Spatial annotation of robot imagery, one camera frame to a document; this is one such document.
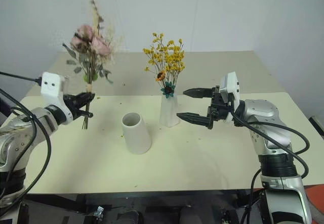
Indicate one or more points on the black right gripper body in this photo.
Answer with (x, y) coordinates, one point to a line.
(219, 107)

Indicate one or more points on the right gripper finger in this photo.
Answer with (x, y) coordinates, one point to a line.
(200, 93)
(196, 119)

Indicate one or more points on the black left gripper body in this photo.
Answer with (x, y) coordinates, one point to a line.
(71, 105)

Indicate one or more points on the pink dried flower bouquet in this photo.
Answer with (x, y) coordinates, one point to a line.
(89, 57)

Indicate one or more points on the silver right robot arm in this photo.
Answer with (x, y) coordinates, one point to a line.
(276, 163)

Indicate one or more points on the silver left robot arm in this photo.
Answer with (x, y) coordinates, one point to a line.
(17, 143)

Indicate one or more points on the yellow flower bouquet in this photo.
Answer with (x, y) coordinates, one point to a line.
(167, 57)

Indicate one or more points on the faceted white vase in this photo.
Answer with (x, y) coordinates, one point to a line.
(169, 112)

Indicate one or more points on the smooth tapered white vase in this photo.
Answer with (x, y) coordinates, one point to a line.
(136, 135)

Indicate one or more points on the dark purple object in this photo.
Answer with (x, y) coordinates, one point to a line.
(4, 107)

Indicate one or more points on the silver metal clamp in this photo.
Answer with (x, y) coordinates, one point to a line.
(98, 211)

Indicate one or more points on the red orange object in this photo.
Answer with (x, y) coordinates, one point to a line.
(315, 201)

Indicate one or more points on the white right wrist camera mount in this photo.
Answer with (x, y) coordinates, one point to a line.
(231, 82)

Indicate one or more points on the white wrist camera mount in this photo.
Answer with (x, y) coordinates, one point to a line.
(231, 82)
(51, 85)

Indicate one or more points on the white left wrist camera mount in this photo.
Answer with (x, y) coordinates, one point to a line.
(51, 85)

